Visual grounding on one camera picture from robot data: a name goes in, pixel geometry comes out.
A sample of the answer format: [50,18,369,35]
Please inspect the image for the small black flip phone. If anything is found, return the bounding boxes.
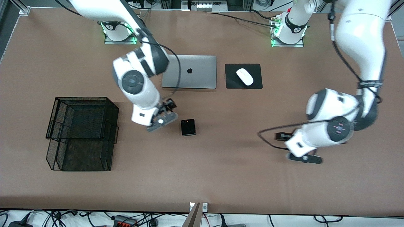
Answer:
[181,119,196,137]

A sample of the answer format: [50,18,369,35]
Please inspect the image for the silver closed laptop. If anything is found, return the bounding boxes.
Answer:
[162,55,217,90]

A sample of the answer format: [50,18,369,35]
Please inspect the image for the black mouse pad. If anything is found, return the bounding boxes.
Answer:
[225,63,263,89]

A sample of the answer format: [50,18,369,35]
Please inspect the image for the white computer mouse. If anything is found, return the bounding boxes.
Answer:
[236,68,254,86]

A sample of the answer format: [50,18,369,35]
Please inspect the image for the black mesh two-tier tray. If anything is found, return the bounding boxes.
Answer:
[45,97,120,172]

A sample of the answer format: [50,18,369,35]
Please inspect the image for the white power strip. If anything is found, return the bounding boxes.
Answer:
[189,1,219,12]

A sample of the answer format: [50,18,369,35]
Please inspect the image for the brown wooden beam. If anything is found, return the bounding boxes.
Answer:
[182,202,201,227]

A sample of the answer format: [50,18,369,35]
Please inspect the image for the black power strip orange switches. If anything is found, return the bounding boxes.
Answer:
[113,215,138,227]

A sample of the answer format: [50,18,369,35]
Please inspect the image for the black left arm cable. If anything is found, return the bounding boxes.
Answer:
[257,0,384,150]

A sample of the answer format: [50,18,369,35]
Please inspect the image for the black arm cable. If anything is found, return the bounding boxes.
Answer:
[257,0,384,150]
[139,32,182,103]

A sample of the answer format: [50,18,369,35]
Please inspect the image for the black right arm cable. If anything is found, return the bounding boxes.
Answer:
[139,32,182,103]

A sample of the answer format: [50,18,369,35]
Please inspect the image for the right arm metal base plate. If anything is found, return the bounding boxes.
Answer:
[104,32,138,44]

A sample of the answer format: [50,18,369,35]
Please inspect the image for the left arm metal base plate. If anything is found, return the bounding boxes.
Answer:
[271,16,304,48]

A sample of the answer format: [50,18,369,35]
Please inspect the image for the black cable on table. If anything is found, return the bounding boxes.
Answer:
[205,12,276,28]

